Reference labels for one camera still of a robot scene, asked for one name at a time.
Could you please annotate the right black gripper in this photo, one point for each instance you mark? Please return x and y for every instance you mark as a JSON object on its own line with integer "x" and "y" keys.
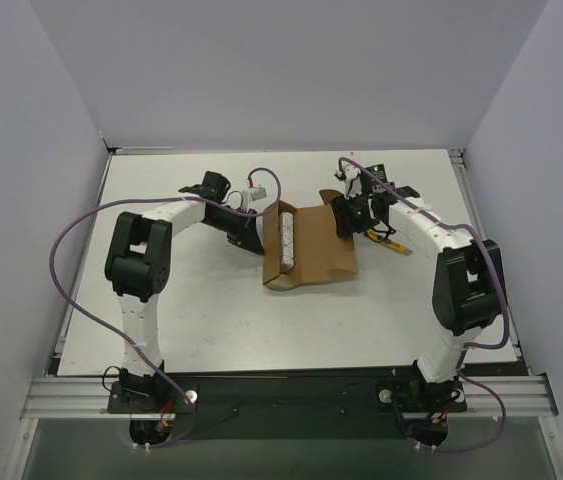
{"x": 352, "y": 216}

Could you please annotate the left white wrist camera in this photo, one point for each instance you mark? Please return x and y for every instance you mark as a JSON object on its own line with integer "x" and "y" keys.
{"x": 250, "y": 195}

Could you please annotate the white wrapped item in box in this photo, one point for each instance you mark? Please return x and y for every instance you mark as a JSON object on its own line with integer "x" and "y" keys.
{"x": 286, "y": 237}

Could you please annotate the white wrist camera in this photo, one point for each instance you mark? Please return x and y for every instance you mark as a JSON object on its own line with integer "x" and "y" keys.
{"x": 250, "y": 195}
{"x": 350, "y": 176}

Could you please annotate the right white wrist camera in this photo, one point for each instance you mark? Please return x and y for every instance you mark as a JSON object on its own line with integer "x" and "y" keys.
{"x": 350, "y": 176}

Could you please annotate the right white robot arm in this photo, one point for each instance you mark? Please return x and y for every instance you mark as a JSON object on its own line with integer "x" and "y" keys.
{"x": 468, "y": 296}

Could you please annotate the yellow utility knife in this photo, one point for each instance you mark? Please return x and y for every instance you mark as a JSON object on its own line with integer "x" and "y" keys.
{"x": 382, "y": 239}

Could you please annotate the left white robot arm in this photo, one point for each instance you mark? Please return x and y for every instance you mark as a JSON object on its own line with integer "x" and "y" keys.
{"x": 139, "y": 260}

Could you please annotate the brown cardboard express box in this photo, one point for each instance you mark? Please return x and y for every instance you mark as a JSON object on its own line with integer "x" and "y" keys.
{"x": 319, "y": 256}

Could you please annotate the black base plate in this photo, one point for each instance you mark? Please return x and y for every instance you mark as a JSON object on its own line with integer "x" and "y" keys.
{"x": 313, "y": 404}

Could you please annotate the aluminium frame rail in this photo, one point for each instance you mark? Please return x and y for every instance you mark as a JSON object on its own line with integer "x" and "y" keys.
{"x": 84, "y": 398}

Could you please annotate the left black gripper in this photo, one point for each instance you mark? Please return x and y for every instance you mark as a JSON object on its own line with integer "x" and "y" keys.
{"x": 239, "y": 230}

